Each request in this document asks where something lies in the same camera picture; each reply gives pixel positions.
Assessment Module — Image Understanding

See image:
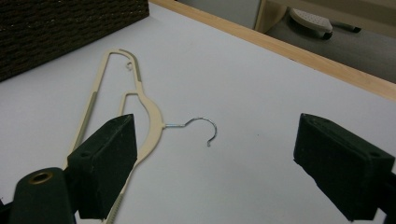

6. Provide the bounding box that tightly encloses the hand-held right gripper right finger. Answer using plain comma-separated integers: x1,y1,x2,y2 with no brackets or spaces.
293,113,396,222

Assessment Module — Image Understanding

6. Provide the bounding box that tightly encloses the dark brown woven basket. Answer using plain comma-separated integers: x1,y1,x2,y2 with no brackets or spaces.
0,0,150,83

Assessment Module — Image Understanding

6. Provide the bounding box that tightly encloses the beige plastic clothes hanger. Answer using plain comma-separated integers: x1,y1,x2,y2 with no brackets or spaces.
62,48,218,224

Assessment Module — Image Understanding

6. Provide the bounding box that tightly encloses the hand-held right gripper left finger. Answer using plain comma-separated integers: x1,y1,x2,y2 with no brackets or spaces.
66,113,138,220

